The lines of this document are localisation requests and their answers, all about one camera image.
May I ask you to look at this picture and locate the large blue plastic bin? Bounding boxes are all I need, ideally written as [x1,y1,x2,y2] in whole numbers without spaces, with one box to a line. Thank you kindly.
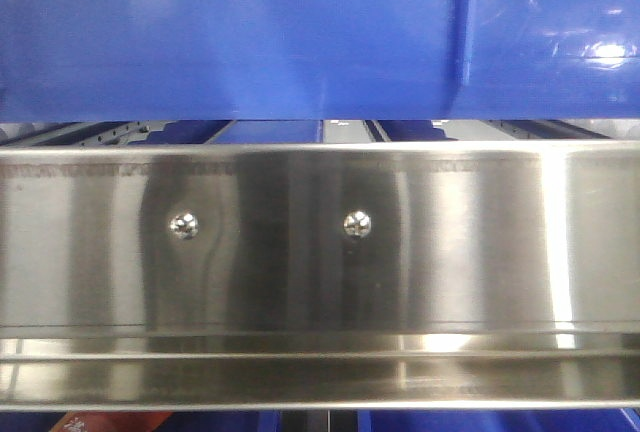
[1,0,639,122]

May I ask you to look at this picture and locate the lower blue plastic bin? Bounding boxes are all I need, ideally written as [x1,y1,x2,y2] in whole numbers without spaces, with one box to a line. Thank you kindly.
[254,408,639,431]

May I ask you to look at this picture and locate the right silver screw head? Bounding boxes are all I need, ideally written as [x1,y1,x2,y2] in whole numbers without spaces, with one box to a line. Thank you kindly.
[343,210,373,239]

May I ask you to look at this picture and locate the silver screw head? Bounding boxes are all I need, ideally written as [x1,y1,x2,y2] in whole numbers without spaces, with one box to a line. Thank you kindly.
[168,211,199,240]
[343,210,373,239]

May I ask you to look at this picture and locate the left silver screw head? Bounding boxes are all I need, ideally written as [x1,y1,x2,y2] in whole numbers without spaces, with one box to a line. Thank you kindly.
[168,211,199,240]

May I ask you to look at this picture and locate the grey roller rack tracks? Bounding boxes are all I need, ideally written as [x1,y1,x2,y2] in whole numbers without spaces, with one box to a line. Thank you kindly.
[1,119,639,147]

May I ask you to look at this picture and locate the red printed box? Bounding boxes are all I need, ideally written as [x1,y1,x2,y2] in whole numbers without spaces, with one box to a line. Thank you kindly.
[51,411,173,432]

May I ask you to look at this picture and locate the stainless steel shelf rail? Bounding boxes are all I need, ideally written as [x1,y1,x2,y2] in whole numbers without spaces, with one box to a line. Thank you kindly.
[1,140,639,410]

